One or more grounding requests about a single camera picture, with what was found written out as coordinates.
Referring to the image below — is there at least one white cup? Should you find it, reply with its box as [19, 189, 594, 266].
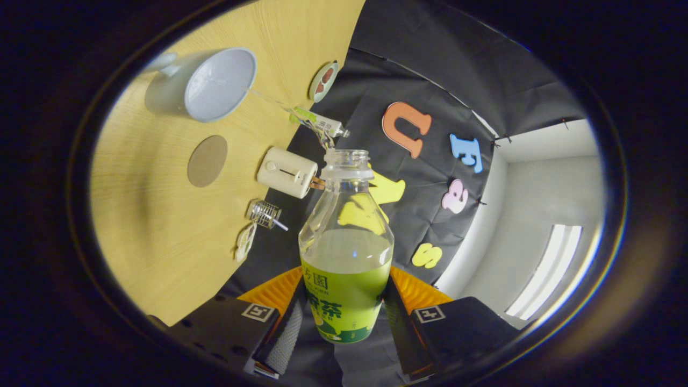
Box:
[144, 47, 258, 123]

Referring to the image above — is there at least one white compartment tray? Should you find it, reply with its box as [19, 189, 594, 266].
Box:
[234, 223, 257, 263]

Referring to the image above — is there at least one pale green plate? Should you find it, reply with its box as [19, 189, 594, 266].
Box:
[309, 61, 340, 103]

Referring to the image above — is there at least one juice bottle with green label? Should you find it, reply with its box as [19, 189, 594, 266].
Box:
[298, 149, 395, 344]

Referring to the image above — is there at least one slim bottle of green drink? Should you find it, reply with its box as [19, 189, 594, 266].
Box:
[289, 106, 350, 139]

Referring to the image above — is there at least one wooden table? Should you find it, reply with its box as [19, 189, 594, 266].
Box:
[90, 0, 366, 327]

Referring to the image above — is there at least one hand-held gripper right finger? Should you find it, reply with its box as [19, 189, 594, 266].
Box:
[382, 266, 522, 379]

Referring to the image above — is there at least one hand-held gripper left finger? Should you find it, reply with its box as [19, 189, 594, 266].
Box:
[161, 266, 309, 379]

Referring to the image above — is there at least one round brown coaster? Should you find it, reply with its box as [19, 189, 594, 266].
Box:
[187, 135, 228, 188]

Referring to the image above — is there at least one white toaster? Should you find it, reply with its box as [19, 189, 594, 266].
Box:
[257, 146, 319, 199]

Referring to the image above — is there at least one wire mesh holder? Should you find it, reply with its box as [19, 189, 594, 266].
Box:
[248, 200, 282, 229]

